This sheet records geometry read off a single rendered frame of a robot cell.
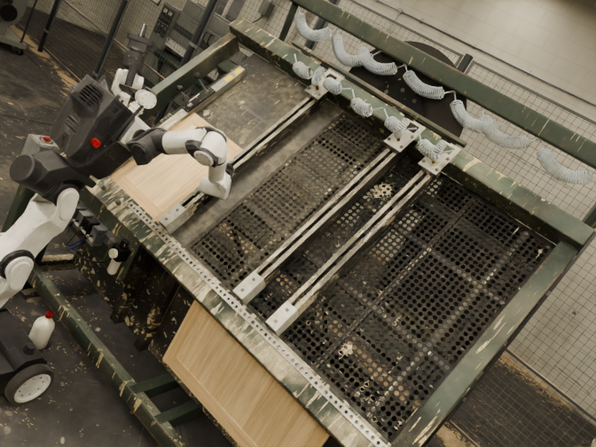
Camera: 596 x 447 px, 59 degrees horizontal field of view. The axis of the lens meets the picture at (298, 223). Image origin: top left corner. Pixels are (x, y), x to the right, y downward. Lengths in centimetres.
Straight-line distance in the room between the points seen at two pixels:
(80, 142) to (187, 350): 115
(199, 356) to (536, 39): 566
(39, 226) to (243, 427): 125
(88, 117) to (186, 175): 69
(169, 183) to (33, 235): 69
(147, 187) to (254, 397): 113
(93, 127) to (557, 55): 577
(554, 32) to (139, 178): 548
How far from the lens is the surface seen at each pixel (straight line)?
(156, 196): 267
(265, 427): 253
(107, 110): 215
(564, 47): 705
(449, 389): 211
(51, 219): 234
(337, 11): 335
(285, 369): 211
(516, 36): 721
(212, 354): 262
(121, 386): 277
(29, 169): 220
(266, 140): 265
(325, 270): 224
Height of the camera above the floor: 194
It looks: 17 degrees down
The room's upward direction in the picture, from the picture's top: 30 degrees clockwise
